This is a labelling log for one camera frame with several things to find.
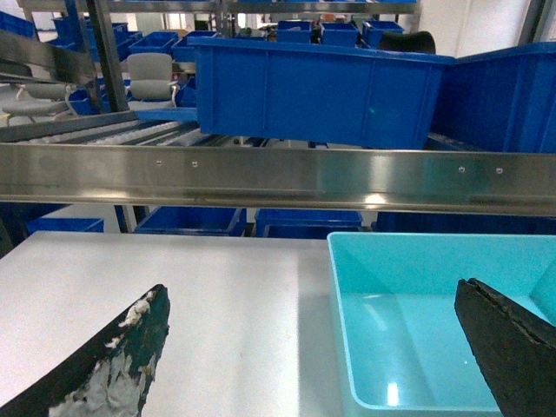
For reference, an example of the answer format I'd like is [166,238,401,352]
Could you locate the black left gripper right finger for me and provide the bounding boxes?
[454,278,555,416]

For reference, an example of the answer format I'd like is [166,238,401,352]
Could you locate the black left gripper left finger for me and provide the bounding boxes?
[1,284,169,416]

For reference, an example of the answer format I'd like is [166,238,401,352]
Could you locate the light teal plastic bin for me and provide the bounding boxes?
[328,232,555,416]

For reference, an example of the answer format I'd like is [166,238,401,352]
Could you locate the blue bin at right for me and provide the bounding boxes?
[431,42,555,154]

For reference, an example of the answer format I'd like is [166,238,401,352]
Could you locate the white roller conveyor track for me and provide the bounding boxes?
[17,121,229,147]

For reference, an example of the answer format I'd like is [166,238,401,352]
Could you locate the large blue plastic bin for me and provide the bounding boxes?
[192,37,454,150]

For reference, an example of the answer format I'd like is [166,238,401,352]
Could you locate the steel shelf front rail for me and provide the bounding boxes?
[1,144,555,216]

